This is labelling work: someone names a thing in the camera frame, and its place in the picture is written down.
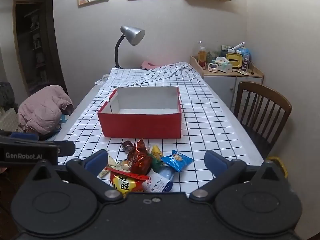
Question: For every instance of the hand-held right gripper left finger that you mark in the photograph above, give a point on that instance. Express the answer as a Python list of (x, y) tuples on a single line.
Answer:
[(96, 161)]

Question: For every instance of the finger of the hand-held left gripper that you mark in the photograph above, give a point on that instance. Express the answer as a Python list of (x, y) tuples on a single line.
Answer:
[(23, 136), (66, 148)]

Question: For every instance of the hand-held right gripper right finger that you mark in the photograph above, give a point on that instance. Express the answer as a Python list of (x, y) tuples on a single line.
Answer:
[(215, 161)]

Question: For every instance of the pale green snack packet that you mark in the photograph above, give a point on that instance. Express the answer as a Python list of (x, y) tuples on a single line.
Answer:
[(105, 172)]

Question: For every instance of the egg print snack packet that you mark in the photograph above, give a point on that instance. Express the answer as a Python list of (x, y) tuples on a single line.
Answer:
[(123, 165)]

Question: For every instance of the red yellow snack packet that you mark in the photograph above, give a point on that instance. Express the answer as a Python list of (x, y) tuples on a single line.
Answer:
[(123, 182)]

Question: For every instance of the brown jelly cup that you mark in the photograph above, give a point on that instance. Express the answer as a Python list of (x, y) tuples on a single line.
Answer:
[(127, 145)]

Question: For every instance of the dark red foil snack packet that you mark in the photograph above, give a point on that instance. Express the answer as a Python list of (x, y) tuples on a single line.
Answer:
[(138, 158)]

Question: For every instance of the red cardboard box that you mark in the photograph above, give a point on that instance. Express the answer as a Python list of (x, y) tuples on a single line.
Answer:
[(140, 125)]

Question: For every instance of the light blue snack packet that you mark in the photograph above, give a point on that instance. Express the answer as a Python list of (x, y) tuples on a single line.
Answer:
[(158, 182)]

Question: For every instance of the patterned cushion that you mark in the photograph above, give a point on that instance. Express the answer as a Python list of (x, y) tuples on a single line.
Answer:
[(8, 120)]

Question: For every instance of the checked tablecloth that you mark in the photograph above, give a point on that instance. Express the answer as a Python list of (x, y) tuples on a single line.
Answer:
[(205, 130)]

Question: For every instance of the pink padded jacket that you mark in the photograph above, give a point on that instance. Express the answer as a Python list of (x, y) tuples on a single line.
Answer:
[(42, 107)]

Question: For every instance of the dark bag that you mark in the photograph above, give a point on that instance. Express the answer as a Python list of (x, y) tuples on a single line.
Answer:
[(6, 92)]

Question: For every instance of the yellow stool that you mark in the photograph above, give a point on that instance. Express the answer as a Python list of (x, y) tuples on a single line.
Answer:
[(278, 165)]

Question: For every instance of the wooden chair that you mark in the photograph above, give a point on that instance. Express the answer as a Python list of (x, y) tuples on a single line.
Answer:
[(260, 105)]

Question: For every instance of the white cabinet with wooden top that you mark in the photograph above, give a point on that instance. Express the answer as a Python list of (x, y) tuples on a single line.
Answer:
[(220, 87)]

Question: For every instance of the clear plastic packet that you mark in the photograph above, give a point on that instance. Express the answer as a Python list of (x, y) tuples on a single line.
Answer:
[(101, 80)]

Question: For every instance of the white kitchen timer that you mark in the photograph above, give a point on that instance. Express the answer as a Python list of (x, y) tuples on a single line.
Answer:
[(213, 67)]

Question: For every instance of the dark bookshelf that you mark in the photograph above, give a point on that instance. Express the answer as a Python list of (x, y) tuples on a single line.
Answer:
[(35, 42)]

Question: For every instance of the tissue box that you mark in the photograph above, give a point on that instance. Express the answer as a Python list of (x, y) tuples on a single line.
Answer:
[(223, 65)]

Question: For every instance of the small clear box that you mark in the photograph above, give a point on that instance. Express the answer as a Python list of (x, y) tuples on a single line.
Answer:
[(246, 63)]

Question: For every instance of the yellow box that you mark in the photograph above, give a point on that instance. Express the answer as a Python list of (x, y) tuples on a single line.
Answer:
[(235, 60)]

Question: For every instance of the bottle with orange liquid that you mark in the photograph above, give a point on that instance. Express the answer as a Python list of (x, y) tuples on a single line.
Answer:
[(202, 56)]

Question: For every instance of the pink paper item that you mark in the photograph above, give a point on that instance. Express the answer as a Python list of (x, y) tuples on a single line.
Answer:
[(147, 64)]

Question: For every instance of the blue pack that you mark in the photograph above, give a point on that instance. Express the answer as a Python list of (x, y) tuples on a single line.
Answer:
[(247, 52)]

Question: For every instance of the white pen-shaped device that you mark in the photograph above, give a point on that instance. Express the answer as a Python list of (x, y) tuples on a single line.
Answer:
[(236, 47)]

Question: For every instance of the silver desk lamp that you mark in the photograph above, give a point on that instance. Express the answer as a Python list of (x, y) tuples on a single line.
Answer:
[(133, 33)]

